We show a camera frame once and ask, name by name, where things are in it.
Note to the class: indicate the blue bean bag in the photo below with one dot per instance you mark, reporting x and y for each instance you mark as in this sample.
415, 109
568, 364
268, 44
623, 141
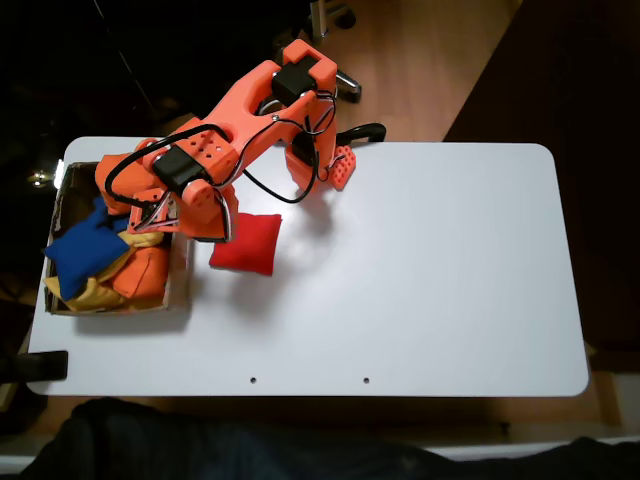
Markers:
102, 212
85, 255

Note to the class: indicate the red bean bag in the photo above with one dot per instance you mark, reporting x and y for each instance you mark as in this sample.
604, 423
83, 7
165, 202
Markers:
252, 245

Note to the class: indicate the cardboard box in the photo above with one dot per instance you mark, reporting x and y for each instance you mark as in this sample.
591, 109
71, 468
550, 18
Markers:
181, 280

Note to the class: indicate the yellow bean bag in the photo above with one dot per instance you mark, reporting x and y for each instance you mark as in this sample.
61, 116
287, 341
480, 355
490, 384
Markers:
95, 297
145, 240

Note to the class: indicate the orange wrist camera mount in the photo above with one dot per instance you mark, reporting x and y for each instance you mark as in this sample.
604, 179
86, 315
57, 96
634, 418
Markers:
137, 227

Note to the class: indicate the metal chair base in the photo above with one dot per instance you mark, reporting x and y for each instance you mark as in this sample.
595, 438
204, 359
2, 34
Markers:
350, 85

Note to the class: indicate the black table clamp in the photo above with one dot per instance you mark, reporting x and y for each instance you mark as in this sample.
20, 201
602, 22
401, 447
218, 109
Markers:
45, 365

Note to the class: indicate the flat orange bean bag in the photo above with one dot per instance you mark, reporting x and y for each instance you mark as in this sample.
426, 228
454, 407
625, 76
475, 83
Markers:
145, 272

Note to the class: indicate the small shiny metal object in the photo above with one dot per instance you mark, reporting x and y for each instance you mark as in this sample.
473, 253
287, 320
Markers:
38, 178

